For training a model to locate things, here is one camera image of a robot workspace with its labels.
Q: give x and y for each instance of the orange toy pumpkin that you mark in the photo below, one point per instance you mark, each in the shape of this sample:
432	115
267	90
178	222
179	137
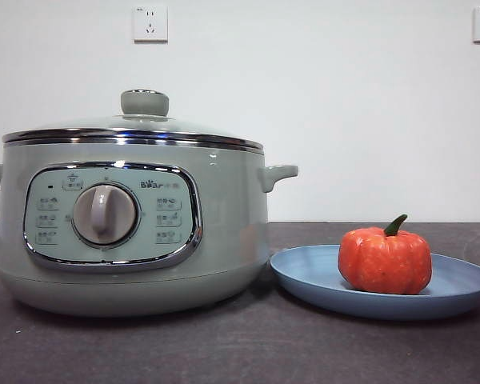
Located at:
384	260

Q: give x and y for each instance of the pale green electric steamer pot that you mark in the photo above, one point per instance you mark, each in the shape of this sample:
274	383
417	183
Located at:
224	200

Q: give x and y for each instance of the glass lid with green knob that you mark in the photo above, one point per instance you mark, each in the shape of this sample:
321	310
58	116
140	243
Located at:
145	104

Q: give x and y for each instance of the blue round plate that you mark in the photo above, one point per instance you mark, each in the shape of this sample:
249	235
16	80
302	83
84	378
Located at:
304	272

